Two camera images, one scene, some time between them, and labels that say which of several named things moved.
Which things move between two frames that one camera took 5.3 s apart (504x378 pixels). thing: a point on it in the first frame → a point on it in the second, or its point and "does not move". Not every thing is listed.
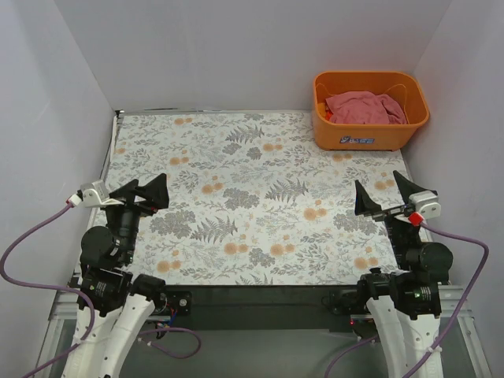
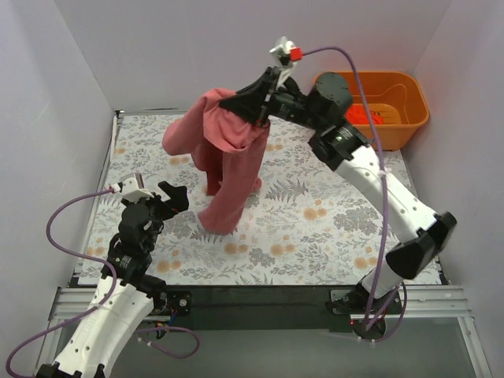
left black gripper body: [134, 201] → [162, 203]
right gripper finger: [364, 205] → [258, 91]
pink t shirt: [365, 107] → [231, 150]
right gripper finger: [408, 189] → [246, 105]
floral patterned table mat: [254, 201] does not move
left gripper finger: [157, 190] → [179, 198]
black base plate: [267, 307] does not move
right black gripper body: [388, 213] → [267, 94]
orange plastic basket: [402, 86] does not move
